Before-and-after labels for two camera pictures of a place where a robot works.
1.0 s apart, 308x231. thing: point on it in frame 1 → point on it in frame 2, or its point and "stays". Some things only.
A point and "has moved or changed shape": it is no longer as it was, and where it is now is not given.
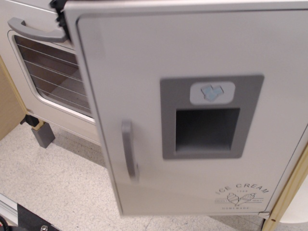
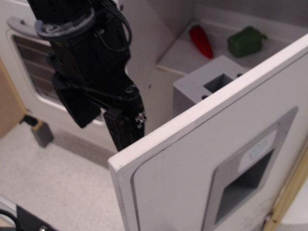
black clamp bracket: [31, 120] stays
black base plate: [27, 221] stays
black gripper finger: [58, 5] → [89, 67]
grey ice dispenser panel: [208, 117] → [240, 178]
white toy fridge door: [201, 105] has moved or changed shape
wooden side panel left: [12, 111] stays
